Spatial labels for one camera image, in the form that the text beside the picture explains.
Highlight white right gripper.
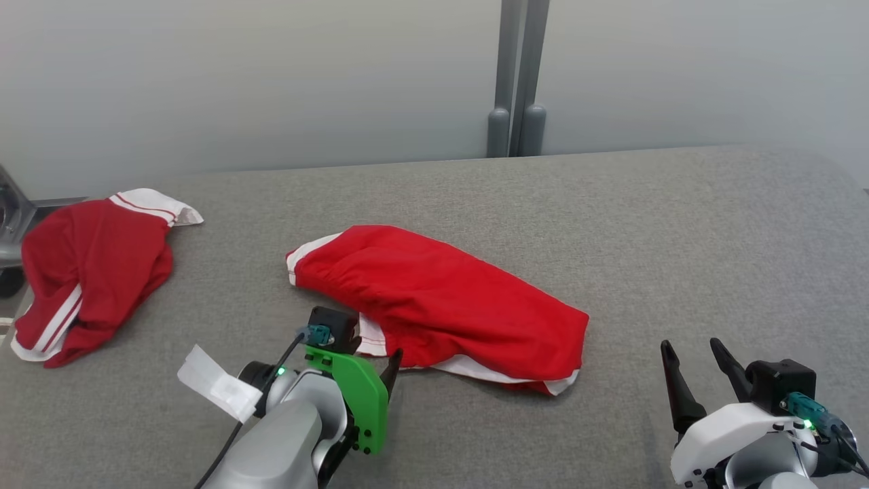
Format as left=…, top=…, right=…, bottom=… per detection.
left=660, top=338, right=819, bottom=489

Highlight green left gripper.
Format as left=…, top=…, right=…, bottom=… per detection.
left=303, top=343, right=404, bottom=456

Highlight red shorts with white stripe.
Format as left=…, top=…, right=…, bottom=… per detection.
left=285, top=224, right=590, bottom=397

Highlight red basketball jersey white sleeves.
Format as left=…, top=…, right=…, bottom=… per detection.
left=10, top=188, right=204, bottom=369

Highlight grey metal stand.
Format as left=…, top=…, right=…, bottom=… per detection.
left=0, top=163, right=89, bottom=300

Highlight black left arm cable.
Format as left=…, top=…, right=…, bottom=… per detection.
left=196, top=331, right=306, bottom=489

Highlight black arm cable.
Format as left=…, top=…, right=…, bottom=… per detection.
left=801, top=424, right=869, bottom=477
left=196, top=331, right=306, bottom=489

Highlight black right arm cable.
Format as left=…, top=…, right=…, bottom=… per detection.
left=801, top=424, right=869, bottom=477

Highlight white cable label tag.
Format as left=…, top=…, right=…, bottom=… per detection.
left=178, top=344, right=263, bottom=423

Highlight grey partition post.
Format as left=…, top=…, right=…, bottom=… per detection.
left=487, top=0, right=551, bottom=158

